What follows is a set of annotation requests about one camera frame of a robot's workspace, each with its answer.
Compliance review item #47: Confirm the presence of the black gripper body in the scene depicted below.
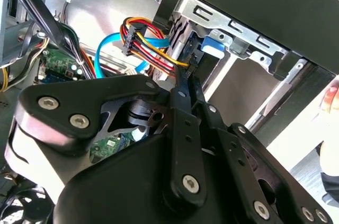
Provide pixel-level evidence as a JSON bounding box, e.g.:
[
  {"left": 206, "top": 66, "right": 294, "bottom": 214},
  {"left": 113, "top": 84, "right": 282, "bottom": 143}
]
[{"left": 52, "top": 97, "right": 248, "bottom": 224}]

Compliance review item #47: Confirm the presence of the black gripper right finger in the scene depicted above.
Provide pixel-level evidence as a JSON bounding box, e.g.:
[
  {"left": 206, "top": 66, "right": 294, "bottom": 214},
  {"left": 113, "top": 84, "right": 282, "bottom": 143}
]
[{"left": 188, "top": 71, "right": 333, "bottom": 224}]

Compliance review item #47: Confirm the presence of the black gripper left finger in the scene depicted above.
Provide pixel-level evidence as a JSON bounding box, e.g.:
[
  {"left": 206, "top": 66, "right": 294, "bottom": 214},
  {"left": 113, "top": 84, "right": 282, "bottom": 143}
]
[{"left": 15, "top": 65, "right": 208, "bottom": 205}]

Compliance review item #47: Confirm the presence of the hard disk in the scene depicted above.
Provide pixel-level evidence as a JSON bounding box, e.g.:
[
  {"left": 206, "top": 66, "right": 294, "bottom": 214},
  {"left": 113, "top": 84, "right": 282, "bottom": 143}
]
[{"left": 168, "top": 14, "right": 226, "bottom": 76}]

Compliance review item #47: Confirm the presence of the multicoloured power wire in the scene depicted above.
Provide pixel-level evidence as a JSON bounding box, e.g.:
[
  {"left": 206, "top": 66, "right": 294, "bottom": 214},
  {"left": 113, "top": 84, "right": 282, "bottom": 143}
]
[{"left": 120, "top": 16, "right": 197, "bottom": 77}]

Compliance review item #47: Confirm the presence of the bare person hand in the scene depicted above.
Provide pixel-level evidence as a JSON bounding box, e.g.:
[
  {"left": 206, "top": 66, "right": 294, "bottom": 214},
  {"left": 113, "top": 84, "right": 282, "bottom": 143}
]
[{"left": 319, "top": 77, "right": 339, "bottom": 115}]

